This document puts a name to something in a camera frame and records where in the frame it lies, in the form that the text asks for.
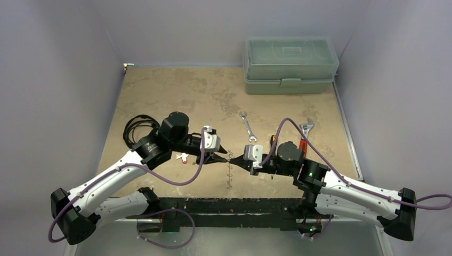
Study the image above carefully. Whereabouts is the green translucent plastic toolbox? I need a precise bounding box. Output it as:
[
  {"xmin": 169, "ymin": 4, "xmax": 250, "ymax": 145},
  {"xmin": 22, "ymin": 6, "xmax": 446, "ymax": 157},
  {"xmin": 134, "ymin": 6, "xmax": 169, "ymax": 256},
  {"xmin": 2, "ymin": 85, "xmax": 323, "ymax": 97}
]
[{"xmin": 243, "ymin": 36, "xmax": 340, "ymax": 94}]

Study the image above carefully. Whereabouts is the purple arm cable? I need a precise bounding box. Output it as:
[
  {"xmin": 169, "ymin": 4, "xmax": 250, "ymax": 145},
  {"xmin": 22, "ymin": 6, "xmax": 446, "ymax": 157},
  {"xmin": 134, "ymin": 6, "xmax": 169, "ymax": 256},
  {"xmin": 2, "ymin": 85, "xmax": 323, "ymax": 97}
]
[
  {"xmin": 47, "ymin": 127, "xmax": 209, "ymax": 244},
  {"xmin": 259, "ymin": 118, "xmax": 452, "ymax": 211}
]

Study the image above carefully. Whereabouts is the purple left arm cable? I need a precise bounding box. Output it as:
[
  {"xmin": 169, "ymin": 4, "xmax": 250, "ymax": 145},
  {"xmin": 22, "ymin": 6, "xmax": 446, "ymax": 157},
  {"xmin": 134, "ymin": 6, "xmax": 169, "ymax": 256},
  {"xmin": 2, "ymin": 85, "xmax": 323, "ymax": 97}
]
[{"xmin": 47, "ymin": 127, "xmax": 209, "ymax": 244}]

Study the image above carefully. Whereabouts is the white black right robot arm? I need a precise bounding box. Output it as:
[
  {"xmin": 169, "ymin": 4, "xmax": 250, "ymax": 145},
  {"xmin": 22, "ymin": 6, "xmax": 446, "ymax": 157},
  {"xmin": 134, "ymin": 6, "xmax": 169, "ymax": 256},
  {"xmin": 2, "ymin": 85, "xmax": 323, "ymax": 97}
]
[{"xmin": 229, "ymin": 141, "xmax": 416, "ymax": 241}]

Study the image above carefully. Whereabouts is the screwdriver black yellow handle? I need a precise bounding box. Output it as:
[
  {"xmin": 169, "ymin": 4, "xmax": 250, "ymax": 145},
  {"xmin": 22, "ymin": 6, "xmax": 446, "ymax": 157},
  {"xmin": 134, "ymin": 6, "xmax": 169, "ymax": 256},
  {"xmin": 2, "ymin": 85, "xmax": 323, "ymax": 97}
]
[{"xmin": 270, "ymin": 134, "xmax": 277, "ymax": 163}]

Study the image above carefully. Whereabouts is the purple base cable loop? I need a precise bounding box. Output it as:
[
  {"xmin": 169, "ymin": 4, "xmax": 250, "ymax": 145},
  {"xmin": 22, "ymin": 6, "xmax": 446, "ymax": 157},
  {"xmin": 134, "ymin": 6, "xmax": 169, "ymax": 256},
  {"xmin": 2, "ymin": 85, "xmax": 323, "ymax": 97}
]
[{"xmin": 136, "ymin": 206, "xmax": 197, "ymax": 249}]

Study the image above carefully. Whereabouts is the adjustable wrench red handle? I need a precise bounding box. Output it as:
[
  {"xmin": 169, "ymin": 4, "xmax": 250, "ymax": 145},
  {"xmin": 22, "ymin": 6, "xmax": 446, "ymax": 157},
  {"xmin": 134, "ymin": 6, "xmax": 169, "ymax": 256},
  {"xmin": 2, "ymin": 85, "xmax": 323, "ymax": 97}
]
[{"xmin": 299, "ymin": 118, "xmax": 314, "ymax": 157}]

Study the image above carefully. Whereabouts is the small silver open-end wrench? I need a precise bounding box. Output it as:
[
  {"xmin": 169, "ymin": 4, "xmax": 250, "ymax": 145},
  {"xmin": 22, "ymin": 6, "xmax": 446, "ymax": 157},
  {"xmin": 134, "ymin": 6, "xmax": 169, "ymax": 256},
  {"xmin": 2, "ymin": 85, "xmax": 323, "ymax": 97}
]
[{"xmin": 239, "ymin": 112, "xmax": 257, "ymax": 142}]

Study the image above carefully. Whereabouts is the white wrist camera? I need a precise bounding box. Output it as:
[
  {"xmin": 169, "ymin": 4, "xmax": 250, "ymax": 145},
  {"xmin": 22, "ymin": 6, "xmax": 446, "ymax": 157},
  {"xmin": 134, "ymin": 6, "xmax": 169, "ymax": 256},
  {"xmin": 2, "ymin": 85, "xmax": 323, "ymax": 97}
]
[
  {"xmin": 202, "ymin": 125, "xmax": 221, "ymax": 153},
  {"xmin": 244, "ymin": 145, "xmax": 263, "ymax": 163}
]

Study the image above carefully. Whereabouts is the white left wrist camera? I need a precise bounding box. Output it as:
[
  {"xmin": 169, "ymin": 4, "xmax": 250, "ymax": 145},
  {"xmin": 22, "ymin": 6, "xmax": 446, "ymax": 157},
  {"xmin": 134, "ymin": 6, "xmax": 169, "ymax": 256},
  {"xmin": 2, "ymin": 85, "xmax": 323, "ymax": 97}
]
[{"xmin": 202, "ymin": 125, "xmax": 221, "ymax": 153}]

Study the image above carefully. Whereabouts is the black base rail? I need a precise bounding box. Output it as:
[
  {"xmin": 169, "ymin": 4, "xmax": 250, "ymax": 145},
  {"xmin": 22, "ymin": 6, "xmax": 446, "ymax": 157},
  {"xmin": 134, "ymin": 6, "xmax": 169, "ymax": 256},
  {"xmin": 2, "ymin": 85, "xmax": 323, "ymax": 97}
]
[{"xmin": 155, "ymin": 197, "xmax": 308, "ymax": 232}]

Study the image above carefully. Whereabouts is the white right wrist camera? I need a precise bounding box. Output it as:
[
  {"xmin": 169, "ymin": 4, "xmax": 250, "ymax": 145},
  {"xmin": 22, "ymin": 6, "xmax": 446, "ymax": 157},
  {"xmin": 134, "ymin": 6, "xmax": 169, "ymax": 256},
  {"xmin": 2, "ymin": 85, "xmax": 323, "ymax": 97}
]
[{"xmin": 244, "ymin": 145, "xmax": 263, "ymax": 163}]

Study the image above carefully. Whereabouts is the white red small key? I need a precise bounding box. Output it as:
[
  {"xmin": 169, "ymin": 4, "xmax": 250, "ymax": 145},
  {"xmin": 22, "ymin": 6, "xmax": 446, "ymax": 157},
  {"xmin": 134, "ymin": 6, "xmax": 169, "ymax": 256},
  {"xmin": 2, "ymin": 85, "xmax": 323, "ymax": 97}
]
[{"xmin": 176, "ymin": 153, "xmax": 189, "ymax": 164}]

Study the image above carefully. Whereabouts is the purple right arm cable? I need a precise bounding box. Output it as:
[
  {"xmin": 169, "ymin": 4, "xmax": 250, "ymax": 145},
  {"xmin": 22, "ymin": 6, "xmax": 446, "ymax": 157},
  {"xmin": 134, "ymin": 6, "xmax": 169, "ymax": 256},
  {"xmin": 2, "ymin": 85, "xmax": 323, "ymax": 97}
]
[{"xmin": 259, "ymin": 118, "xmax": 452, "ymax": 211}]

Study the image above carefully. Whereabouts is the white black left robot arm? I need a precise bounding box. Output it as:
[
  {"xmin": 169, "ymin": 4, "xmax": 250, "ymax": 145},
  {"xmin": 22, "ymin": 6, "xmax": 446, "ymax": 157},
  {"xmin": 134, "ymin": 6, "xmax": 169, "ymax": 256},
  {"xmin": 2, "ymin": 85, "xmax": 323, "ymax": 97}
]
[{"xmin": 47, "ymin": 111, "xmax": 226, "ymax": 245}]

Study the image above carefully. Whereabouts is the coiled black cable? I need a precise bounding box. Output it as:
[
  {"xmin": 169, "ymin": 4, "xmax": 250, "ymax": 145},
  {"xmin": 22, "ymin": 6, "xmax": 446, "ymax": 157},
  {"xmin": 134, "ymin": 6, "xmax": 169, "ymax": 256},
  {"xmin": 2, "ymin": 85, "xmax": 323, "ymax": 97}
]
[{"xmin": 123, "ymin": 114, "xmax": 162, "ymax": 147}]

